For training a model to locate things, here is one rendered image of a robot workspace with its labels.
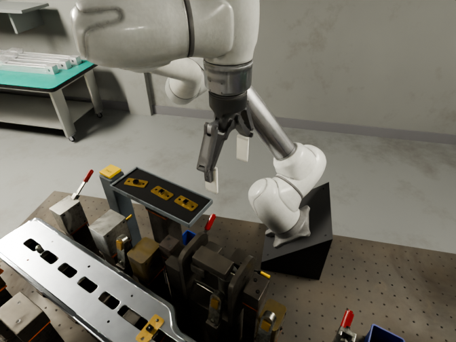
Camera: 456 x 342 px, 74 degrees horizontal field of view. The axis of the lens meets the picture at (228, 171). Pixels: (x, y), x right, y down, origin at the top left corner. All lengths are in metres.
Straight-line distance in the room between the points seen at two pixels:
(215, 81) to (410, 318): 1.24
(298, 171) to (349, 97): 2.54
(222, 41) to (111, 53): 0.17
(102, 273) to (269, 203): 0.66
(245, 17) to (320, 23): 2.96
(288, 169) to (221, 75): 0.78
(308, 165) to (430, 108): 2.83
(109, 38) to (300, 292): 1.21
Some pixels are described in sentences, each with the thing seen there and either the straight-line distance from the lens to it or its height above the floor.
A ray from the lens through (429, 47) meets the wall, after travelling 3.72.
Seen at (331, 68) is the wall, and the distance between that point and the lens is 3.59.
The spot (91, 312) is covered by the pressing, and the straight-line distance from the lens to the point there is 1.08.
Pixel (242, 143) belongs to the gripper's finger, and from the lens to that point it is 0.73.
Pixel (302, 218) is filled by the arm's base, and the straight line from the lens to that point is 1.35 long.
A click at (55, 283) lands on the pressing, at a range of 1.19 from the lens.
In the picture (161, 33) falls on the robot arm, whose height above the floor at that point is 1.78.
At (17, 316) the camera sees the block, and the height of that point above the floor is 1.03.
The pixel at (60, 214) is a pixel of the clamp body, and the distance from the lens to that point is 1.32.
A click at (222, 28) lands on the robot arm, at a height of 1.78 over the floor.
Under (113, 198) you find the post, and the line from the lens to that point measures 1.33.
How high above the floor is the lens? 1.90
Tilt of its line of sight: 38 degrees down
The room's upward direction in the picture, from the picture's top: straight up
